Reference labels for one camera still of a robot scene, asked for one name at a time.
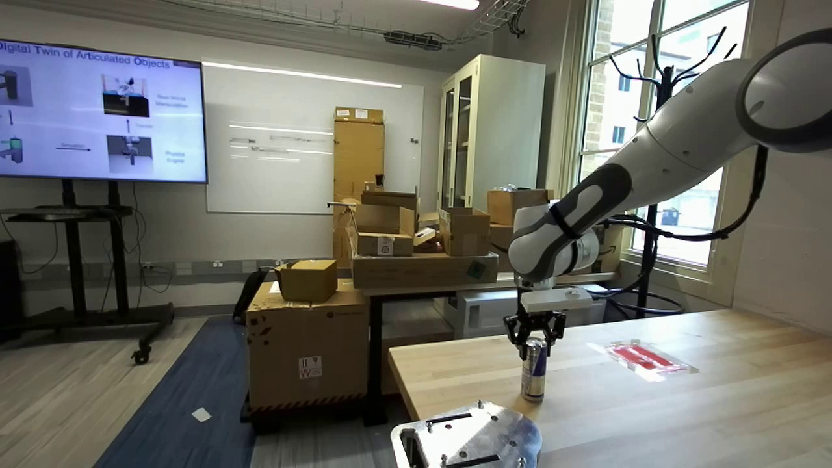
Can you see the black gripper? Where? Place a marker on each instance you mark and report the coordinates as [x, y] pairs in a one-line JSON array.
[[537, 324]]

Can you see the red bull can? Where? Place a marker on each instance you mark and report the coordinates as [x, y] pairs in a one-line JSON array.
[[537, 374]]

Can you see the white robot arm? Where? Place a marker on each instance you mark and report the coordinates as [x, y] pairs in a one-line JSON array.
[[676, 147]]

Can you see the red and white box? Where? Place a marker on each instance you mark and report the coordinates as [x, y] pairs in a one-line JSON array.
[[644, 358]]

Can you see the silver metal plate with slots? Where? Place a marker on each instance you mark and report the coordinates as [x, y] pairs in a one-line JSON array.
[[450, 439]]

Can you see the narrow cardboard box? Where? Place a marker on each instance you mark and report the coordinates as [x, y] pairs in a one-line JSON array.
[[470, 233]]

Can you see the long flat cardboard box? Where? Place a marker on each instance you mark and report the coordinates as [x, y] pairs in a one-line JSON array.
[[416, 272]]

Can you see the cardboard box near cabinet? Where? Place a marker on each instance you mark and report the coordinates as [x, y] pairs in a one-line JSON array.
[[510, 206]]

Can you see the black coat rack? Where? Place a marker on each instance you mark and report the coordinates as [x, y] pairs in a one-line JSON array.
[[652, 262]]

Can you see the black framed desk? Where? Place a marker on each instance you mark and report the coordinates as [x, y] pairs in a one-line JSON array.
[[375, 348]]

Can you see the cardboard box with white label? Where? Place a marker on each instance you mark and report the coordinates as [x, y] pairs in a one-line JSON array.
[[385, 245]]

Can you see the medium cardboard box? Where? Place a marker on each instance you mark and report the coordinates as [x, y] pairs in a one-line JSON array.
[[385, 212]]

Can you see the white cabinet with glass doors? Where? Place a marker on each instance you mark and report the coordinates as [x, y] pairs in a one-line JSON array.
[[503, 132]]

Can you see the large cardboard box with label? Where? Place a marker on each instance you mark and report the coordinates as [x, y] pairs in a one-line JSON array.
[[303, 355]]

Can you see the small open cardboard box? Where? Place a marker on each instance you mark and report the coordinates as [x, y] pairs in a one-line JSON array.
[[308, 279]]

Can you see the tall upright cardboard box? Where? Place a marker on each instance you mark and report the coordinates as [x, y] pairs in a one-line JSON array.
[[359, 158]]

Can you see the white whiteboard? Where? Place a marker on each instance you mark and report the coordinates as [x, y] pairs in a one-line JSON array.
[[276, 147]]

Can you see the large window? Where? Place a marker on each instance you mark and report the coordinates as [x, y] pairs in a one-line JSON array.
[[684, 36]]

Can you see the blue carpet strip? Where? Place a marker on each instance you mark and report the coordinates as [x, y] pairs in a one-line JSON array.
[[186, 406]]

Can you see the black tv stand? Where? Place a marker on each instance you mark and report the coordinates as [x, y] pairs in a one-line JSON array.
[[73, 262]]

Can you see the large tv screen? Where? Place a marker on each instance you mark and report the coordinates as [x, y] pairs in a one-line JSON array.
[[100, 112]]

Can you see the black speaker box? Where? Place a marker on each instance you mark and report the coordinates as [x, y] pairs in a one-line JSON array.
[[12, 289]]

